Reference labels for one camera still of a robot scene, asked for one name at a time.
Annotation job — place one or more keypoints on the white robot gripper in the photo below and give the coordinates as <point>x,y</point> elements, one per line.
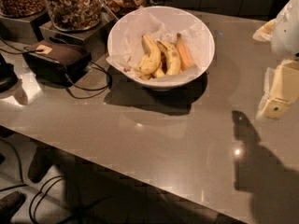
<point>286,32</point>

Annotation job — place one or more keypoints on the yellow banana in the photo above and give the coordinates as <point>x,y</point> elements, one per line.
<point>152,60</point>
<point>173,62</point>

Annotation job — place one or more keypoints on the orange-tinted banana right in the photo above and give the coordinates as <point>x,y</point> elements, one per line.
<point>185,56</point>

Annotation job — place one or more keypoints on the small banana bottom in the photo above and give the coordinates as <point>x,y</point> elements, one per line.
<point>157,73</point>

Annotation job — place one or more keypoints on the white ceramic bowl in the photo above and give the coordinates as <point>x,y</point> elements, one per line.
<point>125,48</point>

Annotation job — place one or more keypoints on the dark jar stand middle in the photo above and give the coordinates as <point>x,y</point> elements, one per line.
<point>93,40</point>

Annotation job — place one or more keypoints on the dark jar stand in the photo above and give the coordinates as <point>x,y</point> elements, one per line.
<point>93,40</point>
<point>24,30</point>

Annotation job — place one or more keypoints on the glass jar of mixed nuts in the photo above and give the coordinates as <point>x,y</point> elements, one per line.
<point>74,15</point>

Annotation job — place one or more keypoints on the brown box with label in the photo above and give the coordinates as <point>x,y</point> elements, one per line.
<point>58,63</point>

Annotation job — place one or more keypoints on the dark jar stand left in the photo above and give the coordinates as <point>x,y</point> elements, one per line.
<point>24,30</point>

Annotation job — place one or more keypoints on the glass jar of almonds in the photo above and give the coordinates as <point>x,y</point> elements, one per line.
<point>20,8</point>

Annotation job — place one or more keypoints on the black round object left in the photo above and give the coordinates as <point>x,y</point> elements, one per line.
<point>8,78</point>

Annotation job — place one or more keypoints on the dark shoe on floor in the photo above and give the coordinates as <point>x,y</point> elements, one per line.
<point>9,206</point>

